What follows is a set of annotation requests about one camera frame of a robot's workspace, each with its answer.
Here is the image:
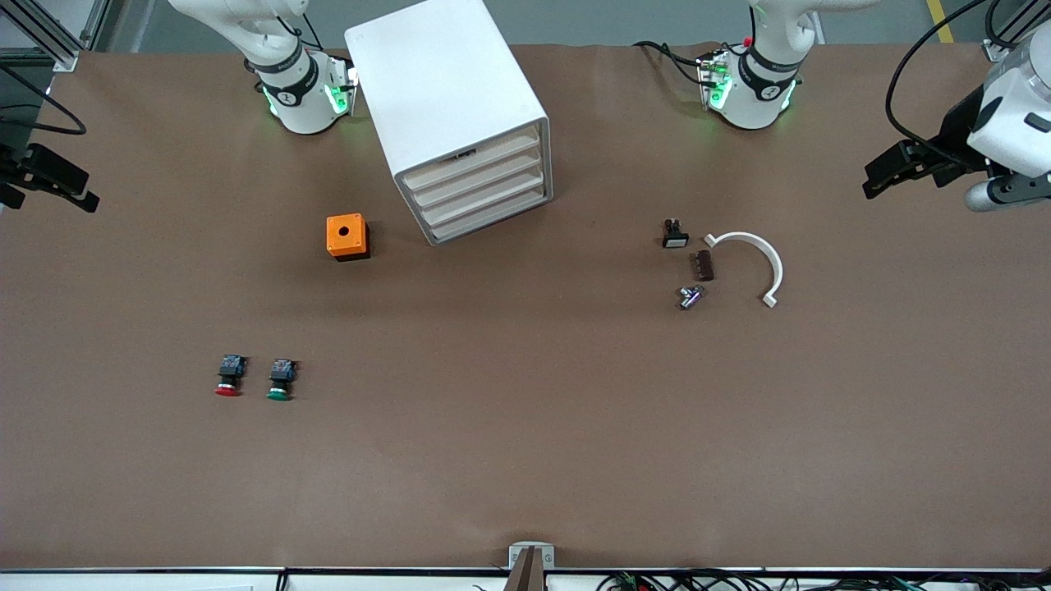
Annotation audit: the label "red mushroom push button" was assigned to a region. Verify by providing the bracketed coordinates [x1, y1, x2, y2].
[213, 354, 247, 399]

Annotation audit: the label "green mushroom push button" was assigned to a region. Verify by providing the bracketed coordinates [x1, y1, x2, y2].
[265, 358, 299, 403]

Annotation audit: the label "white curved plastic arc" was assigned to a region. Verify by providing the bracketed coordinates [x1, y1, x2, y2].
[704, 231, 785, 309]

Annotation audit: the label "aluminium frame profile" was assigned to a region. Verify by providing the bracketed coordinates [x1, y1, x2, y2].
[0, 0, 113, 71]
[983, 0, 1037, 63]

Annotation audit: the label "black arm base cable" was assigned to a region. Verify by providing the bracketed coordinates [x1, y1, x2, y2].
[631, 39, 712, 88]

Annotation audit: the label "orange button enclosure box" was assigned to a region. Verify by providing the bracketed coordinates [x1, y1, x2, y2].
[325, 213, 371, 263]

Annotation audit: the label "white table edge rail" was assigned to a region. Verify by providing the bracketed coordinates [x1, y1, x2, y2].
[0, 568, 1051, 591]

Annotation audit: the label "tangled black cables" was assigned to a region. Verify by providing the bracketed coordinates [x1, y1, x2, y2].
[598, 569, 1051, 591]

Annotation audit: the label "grey metal bracket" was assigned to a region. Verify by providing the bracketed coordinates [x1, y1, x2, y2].
[508, 542, 556, 571]

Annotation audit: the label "brown post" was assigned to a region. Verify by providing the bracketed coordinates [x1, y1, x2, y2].
[505, 547, 547, 591]

